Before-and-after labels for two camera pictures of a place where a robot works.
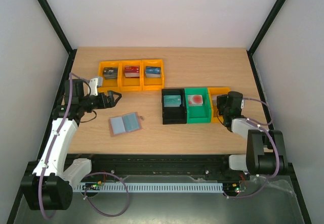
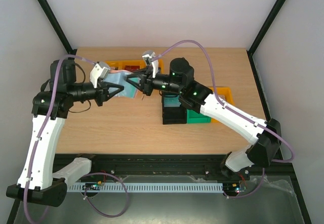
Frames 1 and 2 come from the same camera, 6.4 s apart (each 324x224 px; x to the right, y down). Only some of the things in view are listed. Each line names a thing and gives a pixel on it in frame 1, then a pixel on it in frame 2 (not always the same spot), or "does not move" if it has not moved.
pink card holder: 124,124 -> 120,77
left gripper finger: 114,102 -> 108,85
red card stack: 132,72 does not move
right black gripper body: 221,105 -> 147,84
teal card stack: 172,100 does not move
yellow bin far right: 213,92 does not move
